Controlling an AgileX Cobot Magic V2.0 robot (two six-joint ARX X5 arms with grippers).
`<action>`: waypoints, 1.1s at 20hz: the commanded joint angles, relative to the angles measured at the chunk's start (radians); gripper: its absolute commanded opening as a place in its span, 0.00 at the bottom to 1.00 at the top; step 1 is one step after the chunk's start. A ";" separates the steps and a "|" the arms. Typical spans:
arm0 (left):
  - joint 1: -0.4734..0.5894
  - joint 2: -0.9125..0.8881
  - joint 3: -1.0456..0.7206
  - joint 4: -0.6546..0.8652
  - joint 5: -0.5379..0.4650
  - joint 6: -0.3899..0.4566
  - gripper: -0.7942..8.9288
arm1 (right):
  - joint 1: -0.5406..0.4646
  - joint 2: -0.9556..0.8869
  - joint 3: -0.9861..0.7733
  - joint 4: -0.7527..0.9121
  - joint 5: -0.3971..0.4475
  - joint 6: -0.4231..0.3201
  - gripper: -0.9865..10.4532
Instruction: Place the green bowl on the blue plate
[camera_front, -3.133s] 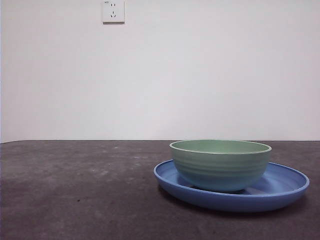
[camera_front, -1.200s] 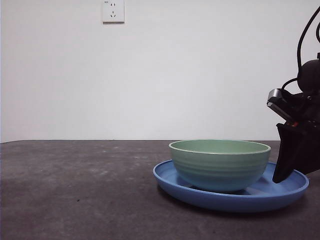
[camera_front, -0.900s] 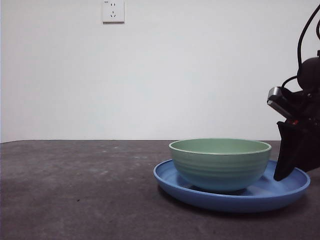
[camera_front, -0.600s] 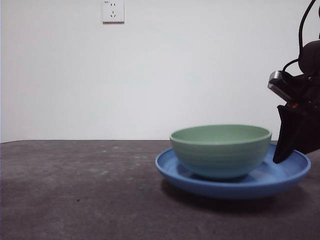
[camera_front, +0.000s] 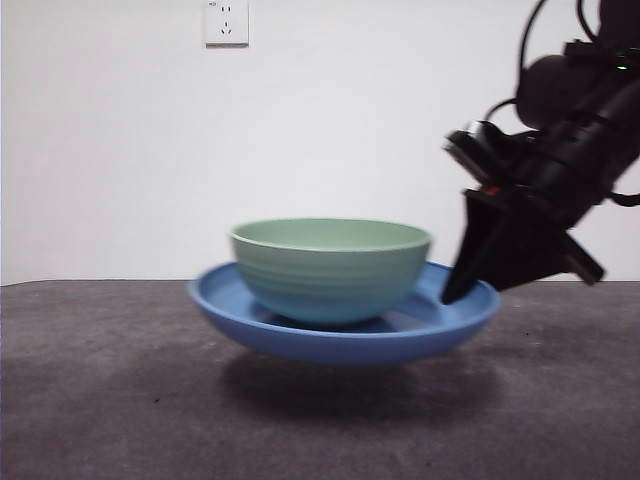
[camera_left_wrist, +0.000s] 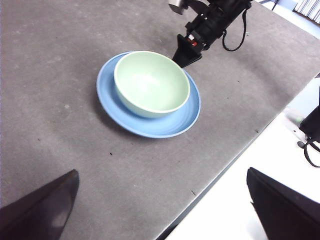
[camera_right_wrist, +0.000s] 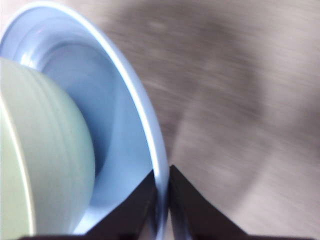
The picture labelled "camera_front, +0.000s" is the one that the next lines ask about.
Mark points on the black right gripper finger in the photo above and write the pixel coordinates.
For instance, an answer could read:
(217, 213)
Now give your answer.
(530, 255)
(475, 240)

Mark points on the green ribbed bowl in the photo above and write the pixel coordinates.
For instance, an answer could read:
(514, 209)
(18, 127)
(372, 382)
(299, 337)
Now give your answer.
(330, 285)

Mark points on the blue round plate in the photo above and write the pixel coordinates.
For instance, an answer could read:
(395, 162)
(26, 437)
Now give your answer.
(350, 347)

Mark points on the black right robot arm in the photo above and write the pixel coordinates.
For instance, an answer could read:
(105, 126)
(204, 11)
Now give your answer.
(575, 135)

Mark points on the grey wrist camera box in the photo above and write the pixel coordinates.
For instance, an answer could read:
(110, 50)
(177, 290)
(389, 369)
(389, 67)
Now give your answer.
(475, 150)

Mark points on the white wall socket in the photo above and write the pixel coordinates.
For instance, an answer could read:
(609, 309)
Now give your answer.
(226, 25)

